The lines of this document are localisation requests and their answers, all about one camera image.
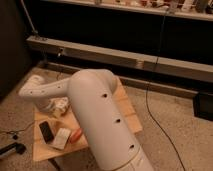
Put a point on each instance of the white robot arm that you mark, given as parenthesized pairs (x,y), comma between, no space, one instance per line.
(90,92)

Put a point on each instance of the orange carrot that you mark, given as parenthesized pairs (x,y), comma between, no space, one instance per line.
(76,136)

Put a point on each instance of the white rectangular box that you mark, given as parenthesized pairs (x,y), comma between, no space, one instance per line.
(61,138)

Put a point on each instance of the black smartphone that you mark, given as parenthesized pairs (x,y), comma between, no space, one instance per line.
(46,132)

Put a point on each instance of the wooden table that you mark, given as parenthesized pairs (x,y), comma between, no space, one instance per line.
(43,151)

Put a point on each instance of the black cylindrical floor object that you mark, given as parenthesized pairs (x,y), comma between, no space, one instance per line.
(17,147)

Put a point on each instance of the upper shelf with items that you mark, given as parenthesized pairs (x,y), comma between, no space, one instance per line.
(174,8)

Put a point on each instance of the metal shelf rail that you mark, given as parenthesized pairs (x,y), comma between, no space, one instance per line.
(184,69)

